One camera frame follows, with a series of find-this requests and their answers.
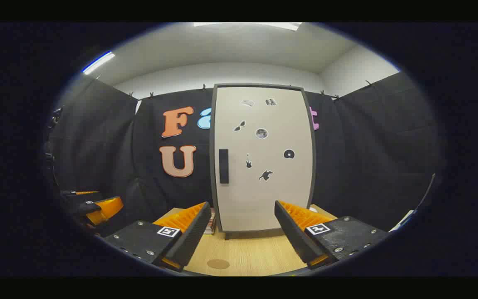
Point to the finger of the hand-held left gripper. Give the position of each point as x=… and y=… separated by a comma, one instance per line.
x=77, y=194
x=83, y=207

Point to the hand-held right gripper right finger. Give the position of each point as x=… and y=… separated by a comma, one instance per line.
x=291, y=234

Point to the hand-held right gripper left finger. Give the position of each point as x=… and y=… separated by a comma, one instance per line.
x=193, y=238

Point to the brown round coaster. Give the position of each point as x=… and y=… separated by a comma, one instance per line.
x=218, y=264

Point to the white cabinet door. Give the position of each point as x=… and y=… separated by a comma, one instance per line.
x=264, y=195

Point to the grey cabinet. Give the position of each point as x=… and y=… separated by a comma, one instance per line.
x=213, y=187

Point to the black backdrop cloth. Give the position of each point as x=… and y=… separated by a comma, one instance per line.
x=98, y=145

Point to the long ceiling strip light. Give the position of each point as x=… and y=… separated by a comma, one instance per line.
x=98, y=63

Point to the wide ceiling light panel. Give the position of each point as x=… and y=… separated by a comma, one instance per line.
x=247, y=25

